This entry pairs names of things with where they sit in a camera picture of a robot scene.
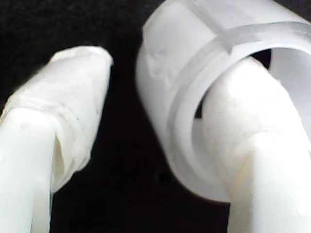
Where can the large white tape roll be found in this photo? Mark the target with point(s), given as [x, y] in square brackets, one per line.
[170, 48]

